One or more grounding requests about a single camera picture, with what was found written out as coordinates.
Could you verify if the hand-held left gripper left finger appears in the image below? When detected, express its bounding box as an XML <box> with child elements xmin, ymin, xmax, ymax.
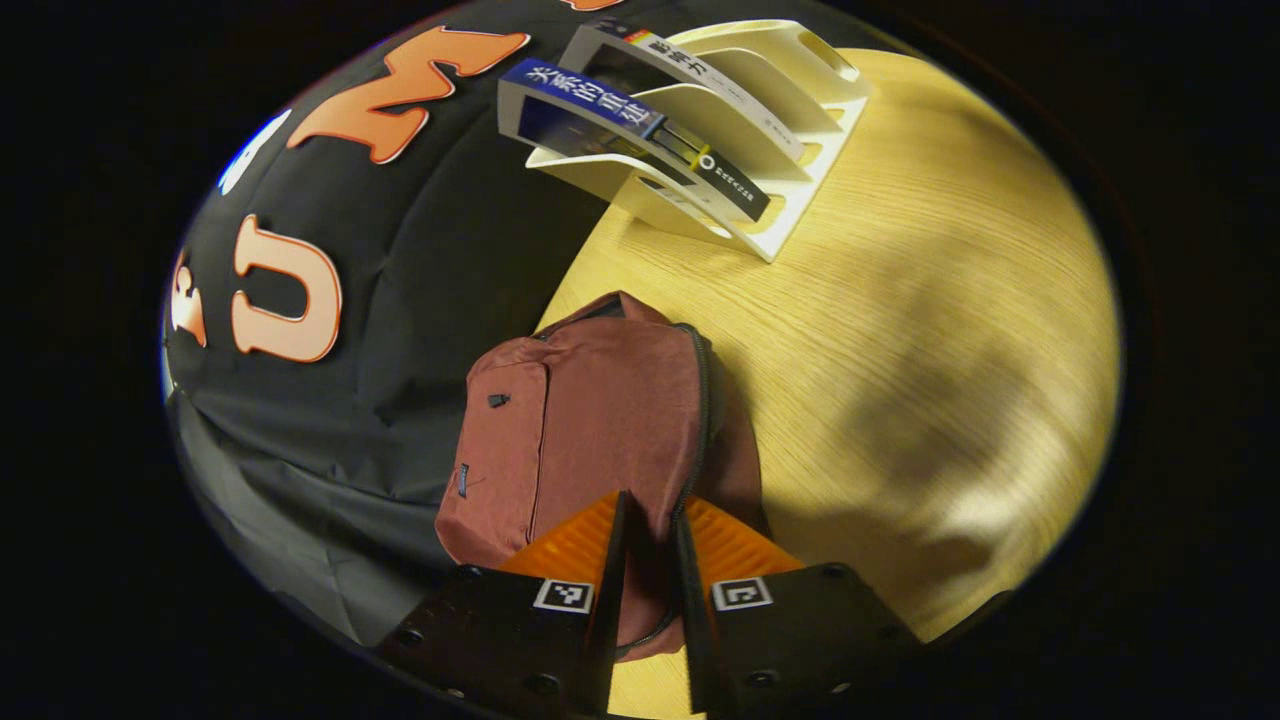
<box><xmin>373</xmin><ymin>489</ymin><xmax>631</xmax><ymax>719</ymax></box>

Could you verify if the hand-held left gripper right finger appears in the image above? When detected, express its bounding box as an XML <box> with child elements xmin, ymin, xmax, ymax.
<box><xmin>673</xmin><ymin>495</ymin><xmax>923</xmax><ymax>719</ymax></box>

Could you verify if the maroon schoolbag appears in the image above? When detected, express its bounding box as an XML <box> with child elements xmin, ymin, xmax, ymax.
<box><xmin>434</xmin><ymin>290</ymin><xmax>771</xmax><ymax>663</ymax></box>

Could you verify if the white bookshelf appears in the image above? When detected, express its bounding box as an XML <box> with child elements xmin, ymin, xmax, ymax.
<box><xmin>497</xmin><ymin>18</ymin><xmax>873</xmax><ymax>264</ymax></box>

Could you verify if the thick blue book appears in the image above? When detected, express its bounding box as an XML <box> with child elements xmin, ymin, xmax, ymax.
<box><xmin>500</xmin><ymin>57</ymin><xmax>773</xmax><ymax>223</ymax></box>

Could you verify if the white portrait cover book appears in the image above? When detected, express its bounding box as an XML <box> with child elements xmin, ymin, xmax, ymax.
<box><xmin>575</xmin><ymin>18</ymin><xmax>806</xmax><ymax>166</ymax></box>

